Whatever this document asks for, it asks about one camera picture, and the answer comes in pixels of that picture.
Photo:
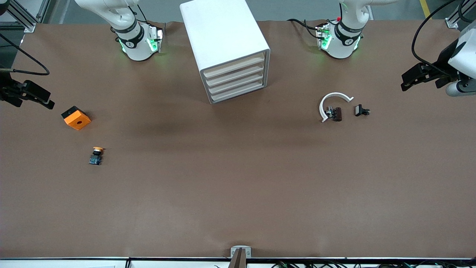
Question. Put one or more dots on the white table edge rail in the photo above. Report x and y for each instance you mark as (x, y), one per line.
(74, 262)

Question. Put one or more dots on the grey metal bracket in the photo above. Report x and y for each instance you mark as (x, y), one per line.
(241, 248)

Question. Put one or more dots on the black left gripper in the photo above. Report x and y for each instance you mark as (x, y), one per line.
(443, 62)

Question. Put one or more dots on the orange and black block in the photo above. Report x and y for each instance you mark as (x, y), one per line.
(77, 119)

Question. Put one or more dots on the small black clip part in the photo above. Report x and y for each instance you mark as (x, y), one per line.
(360, 110)

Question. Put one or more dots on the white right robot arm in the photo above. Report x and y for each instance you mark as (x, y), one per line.
(130, 41)

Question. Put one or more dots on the aluminium frame profile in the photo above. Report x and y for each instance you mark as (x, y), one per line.
(26, 23)
(452, 23)

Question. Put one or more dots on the dark brown cylinder part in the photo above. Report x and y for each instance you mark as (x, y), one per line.
(337, 114)

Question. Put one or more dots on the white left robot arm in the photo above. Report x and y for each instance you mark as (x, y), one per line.
(346, 41)

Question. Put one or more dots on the yellow push button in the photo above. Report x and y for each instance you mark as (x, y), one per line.
(96, 154)

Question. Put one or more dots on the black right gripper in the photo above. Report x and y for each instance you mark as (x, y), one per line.
(8, 92)

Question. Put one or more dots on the brown bar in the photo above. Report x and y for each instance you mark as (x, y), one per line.
(238, 260)

